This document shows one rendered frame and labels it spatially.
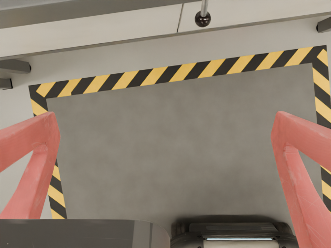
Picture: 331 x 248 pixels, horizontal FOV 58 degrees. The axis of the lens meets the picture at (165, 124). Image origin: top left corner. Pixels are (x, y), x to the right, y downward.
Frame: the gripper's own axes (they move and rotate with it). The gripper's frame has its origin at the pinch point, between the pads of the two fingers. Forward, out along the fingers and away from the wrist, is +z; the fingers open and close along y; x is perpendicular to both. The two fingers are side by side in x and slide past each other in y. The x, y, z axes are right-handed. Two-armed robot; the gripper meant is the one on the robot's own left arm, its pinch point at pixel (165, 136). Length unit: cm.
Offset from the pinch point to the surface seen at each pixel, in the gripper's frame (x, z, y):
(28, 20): 2.6, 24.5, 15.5
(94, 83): 48, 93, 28
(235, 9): 8, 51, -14
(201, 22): 0.0, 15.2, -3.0
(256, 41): 34, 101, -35
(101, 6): 1.0, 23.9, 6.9
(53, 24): 8.8, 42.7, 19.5
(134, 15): 8.0, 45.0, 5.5
